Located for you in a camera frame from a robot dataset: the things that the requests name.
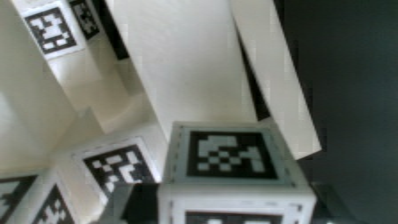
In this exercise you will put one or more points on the white nut cube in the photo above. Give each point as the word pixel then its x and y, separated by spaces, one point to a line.
pixel 233 181

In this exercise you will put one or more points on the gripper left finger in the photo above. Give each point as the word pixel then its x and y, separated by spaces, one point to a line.
pixel 132 205

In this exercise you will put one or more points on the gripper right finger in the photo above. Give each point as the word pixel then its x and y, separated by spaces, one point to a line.
pixel 331 212

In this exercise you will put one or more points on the white chair back frame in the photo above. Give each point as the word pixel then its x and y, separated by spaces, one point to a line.
pixel 118 66

